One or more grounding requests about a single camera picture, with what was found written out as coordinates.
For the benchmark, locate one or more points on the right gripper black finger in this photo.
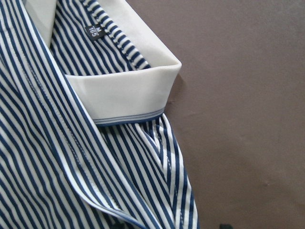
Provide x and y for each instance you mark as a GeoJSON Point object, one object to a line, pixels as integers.
{"type": "Point", "coordinates": [225, 226]}

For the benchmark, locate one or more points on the striped polo shirt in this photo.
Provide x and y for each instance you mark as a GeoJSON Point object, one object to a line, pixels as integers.
{"type": "Point", "coordinates": [84, 141]}

